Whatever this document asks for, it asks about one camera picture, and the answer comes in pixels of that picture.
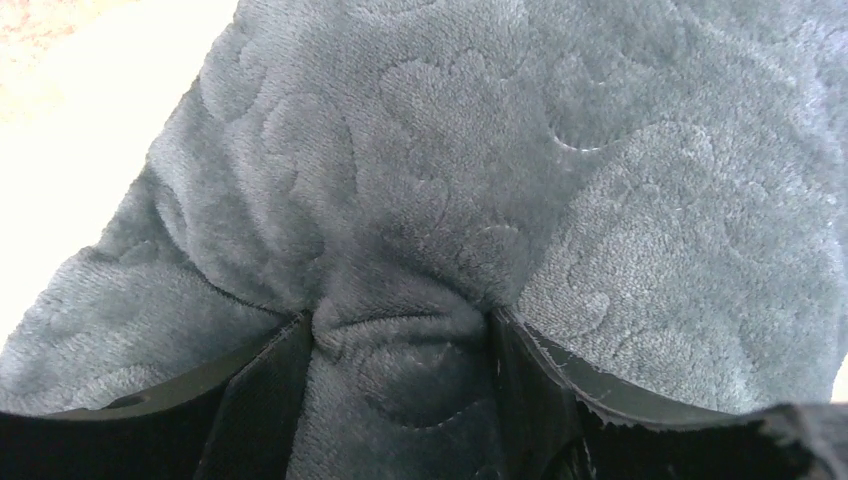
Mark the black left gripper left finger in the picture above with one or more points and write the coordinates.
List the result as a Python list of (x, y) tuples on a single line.
[(233, 418)]

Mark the grey plush ruffled pillowcase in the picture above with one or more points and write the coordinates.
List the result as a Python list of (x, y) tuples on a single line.
[(659, 187)]

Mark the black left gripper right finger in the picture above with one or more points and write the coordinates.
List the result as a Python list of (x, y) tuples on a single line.
[(561, 418)]

